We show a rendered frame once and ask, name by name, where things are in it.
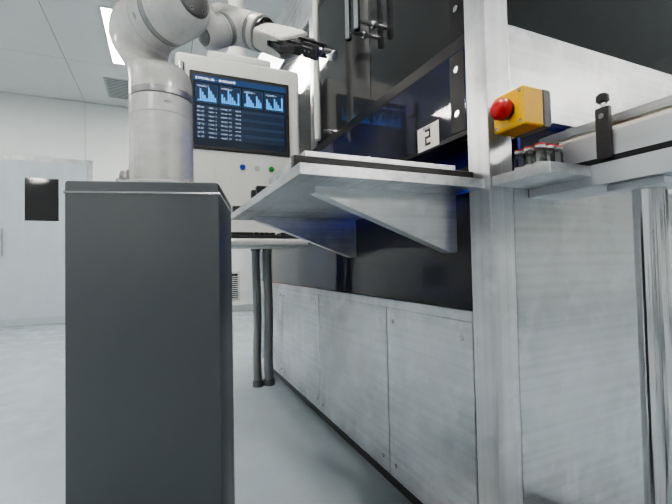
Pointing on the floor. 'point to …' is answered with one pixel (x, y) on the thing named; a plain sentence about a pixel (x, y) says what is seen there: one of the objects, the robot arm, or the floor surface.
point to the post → (492, 259)
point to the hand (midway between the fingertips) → (314, 49)
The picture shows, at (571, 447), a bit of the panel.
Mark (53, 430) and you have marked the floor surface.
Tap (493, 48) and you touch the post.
